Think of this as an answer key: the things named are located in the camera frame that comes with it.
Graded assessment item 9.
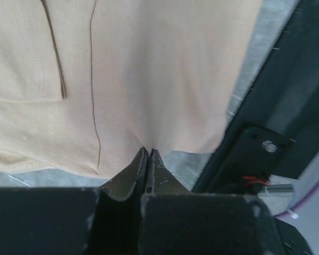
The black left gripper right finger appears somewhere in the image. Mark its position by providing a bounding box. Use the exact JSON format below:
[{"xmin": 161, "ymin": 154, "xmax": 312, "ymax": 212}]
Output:
[{"xmin": 139, "ymin": 150, "xmax": 284, "ymax": 254}]

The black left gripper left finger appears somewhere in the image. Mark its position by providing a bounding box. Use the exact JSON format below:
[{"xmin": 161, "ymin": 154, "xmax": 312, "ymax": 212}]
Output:
[{"xmin": 0, "ymin": 148, "xmax": 148, "ymax": 254}]

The beige t-shirt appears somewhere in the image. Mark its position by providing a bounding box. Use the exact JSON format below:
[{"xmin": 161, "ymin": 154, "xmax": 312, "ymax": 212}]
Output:
[{"xmin": 0, "ymin": 1, "xmax": 262, "ymax": 178}]

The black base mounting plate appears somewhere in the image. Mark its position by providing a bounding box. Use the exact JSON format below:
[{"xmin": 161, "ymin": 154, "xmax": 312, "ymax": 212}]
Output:
[{"xmin": 193, "ymin": 1, "xmax": 319, "ymax": 193}]

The aluminium rail frame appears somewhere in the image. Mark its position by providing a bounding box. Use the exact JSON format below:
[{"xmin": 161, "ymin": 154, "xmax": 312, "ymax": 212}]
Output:
[{"xmin": 257, "ymin": 184, "xmax": 295, "ymax": 199}]

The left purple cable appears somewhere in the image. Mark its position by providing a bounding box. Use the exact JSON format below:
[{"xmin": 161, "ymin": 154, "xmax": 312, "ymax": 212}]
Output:
[{"xmin": 275, "ymin": 171, "xmax": 319, "ymax": 220}]

